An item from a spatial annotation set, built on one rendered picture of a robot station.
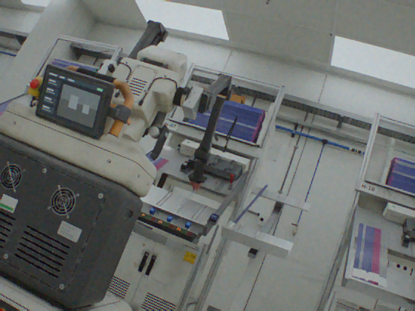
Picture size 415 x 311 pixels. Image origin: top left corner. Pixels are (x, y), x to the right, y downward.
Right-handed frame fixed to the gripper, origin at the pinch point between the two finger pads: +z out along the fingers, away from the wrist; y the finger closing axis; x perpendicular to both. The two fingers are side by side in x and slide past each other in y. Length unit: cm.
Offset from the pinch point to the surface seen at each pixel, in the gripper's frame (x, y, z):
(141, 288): 35, 11, 60
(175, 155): -32.4, 31.1, -2.2
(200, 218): 22.8, -14.0, 2.5
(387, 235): -18, -117, -4
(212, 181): -16.6, -4.2, -1.0
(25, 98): -34, 184, -6
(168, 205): 22.5, 6.1, 2.5
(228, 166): -28.7, -9.5, -8.4
